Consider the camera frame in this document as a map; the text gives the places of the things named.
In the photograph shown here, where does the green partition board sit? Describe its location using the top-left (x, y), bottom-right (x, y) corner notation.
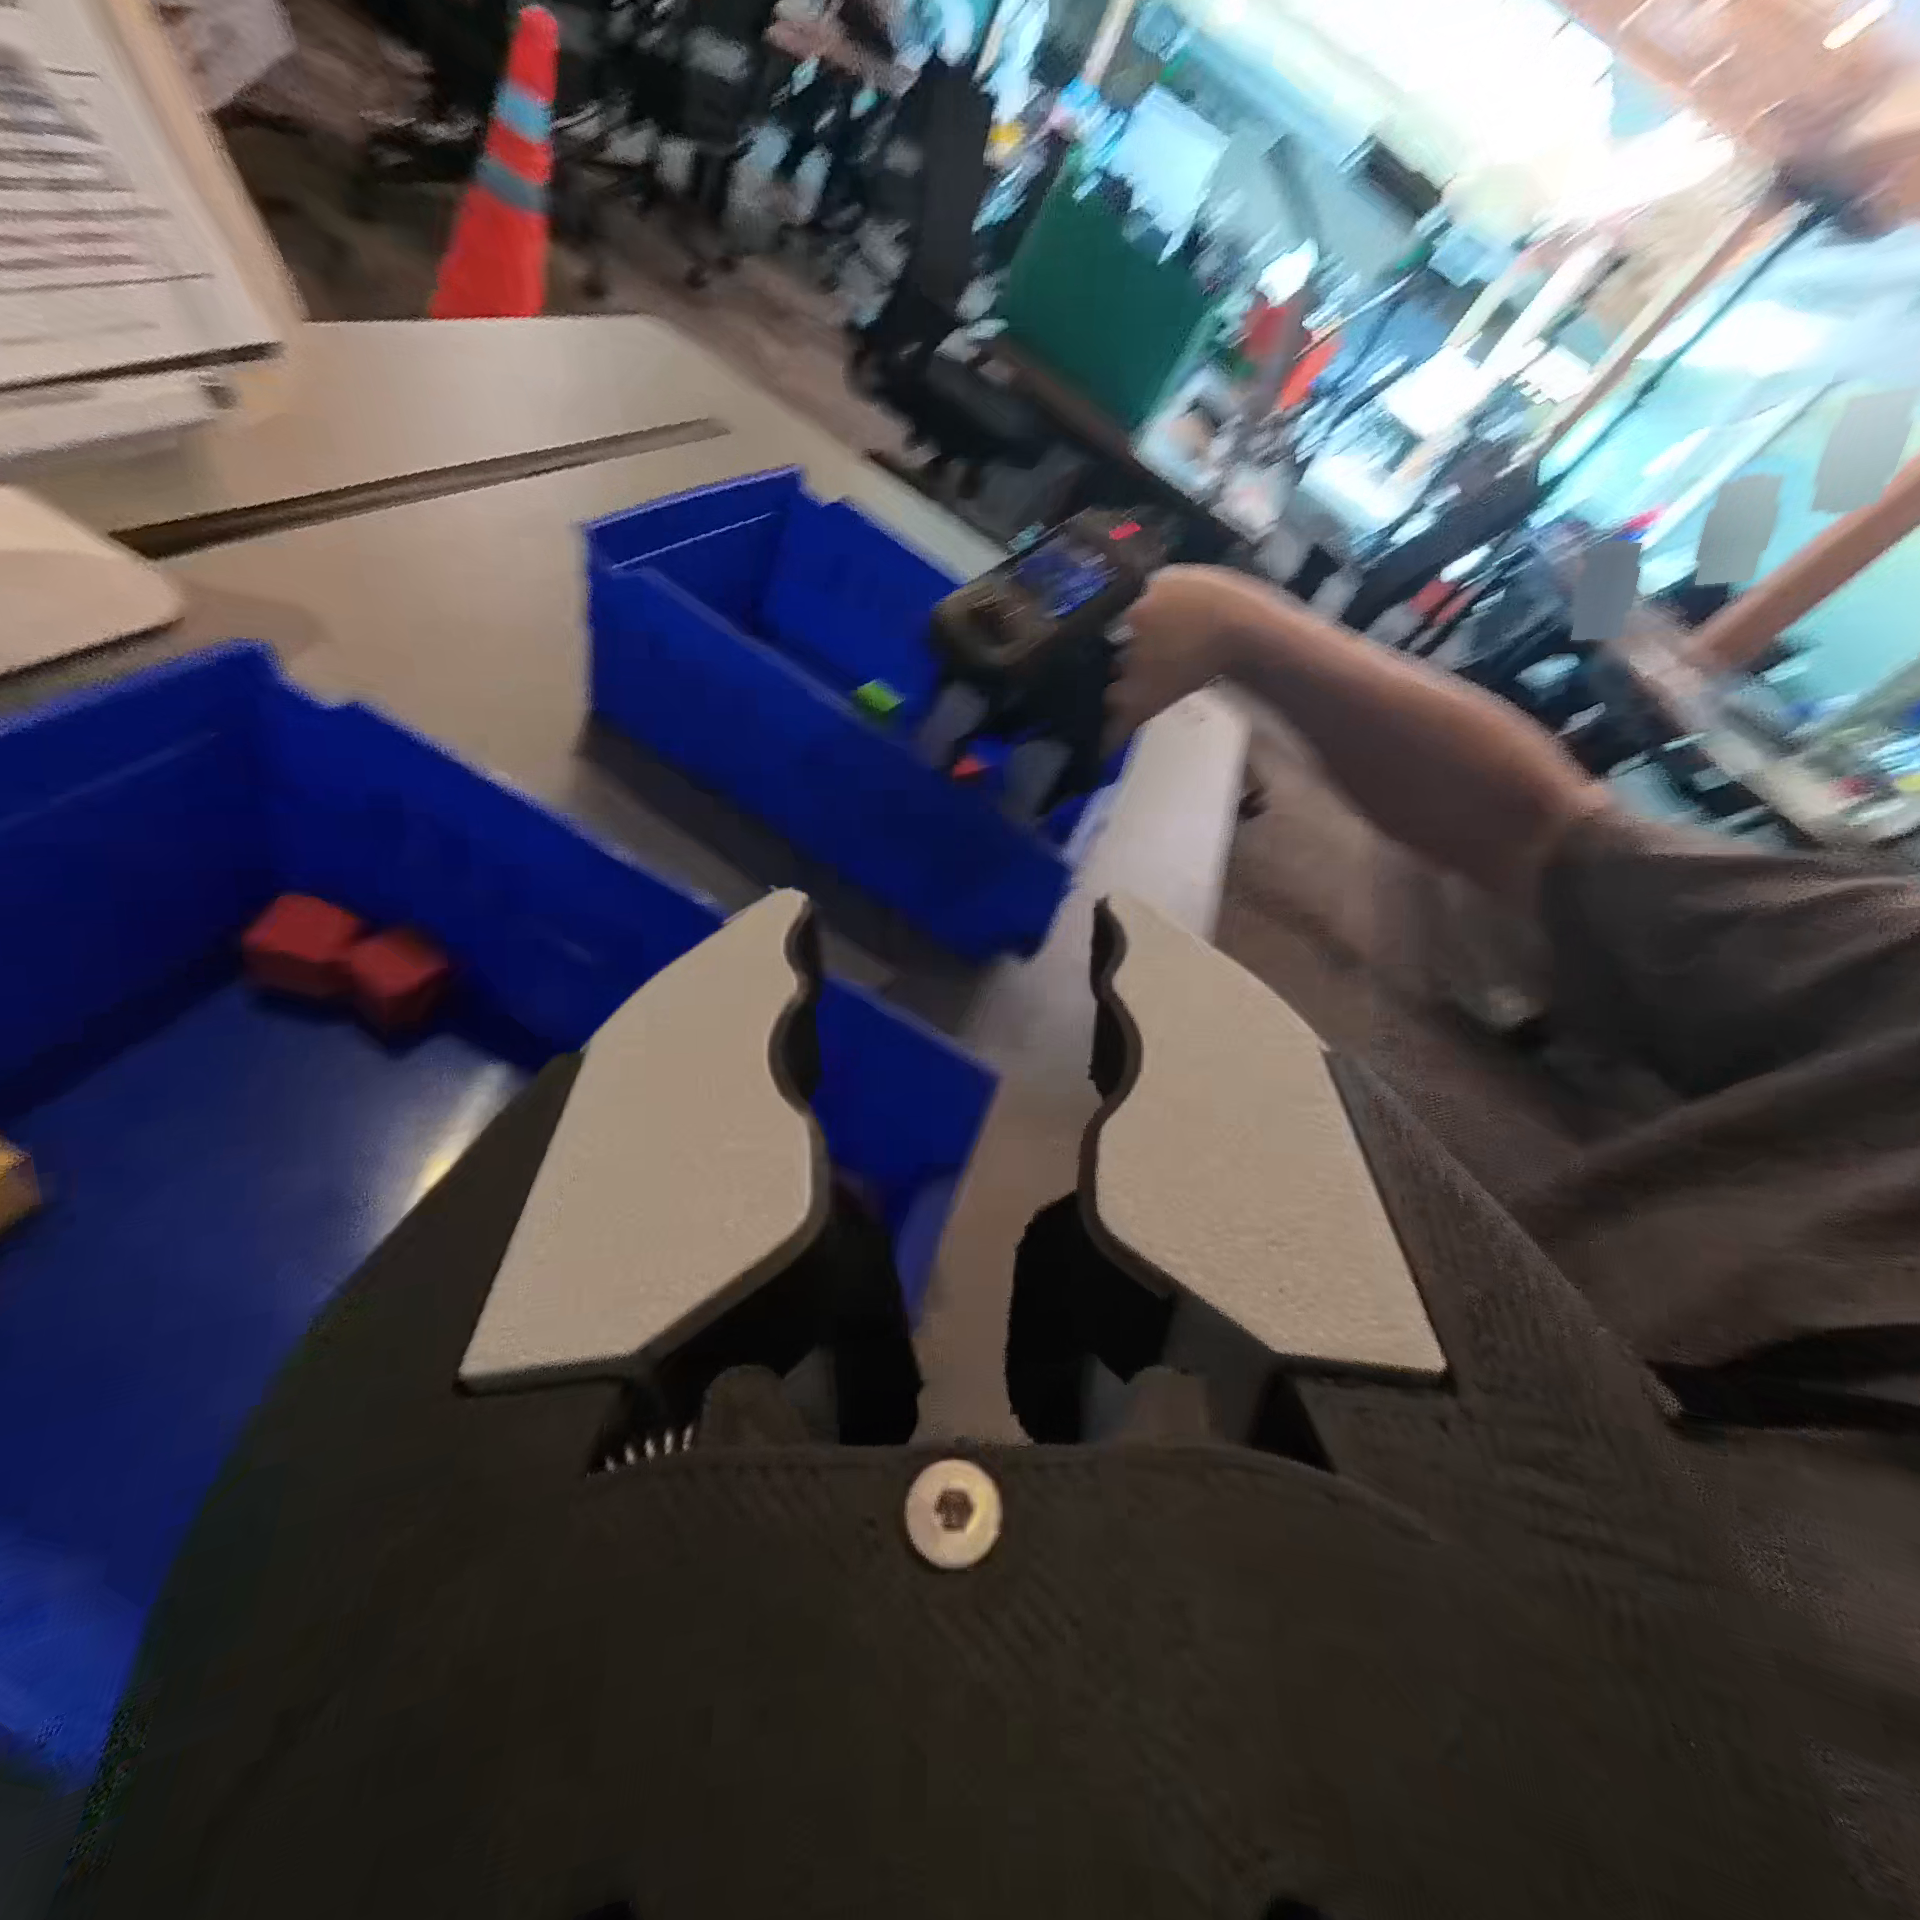
top-left (995, 150), bottom-right (1217, 428)

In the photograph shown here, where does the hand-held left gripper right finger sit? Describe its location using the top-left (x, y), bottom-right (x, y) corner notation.
top-left (1078, 896), bottom-right (1448, 1451)

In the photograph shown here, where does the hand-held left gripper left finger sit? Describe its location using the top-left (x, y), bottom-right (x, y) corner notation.
top-left (456, 890), bottom-right (832, 1398)

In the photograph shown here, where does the blue plastic bin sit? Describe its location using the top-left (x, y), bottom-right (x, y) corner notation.
top-left (581, 467), bottom-right (1128, 962)
top-left (0, 645), bottom-right (1000, 1792)

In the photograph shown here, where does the red striped traffic cone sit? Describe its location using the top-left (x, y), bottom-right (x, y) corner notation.
top-left (432, 4), bottom-right (564, 321)

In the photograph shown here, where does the printed instruction sheet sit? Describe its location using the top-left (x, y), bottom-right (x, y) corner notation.
top-left (0, 0), bottom-right (288, 393)

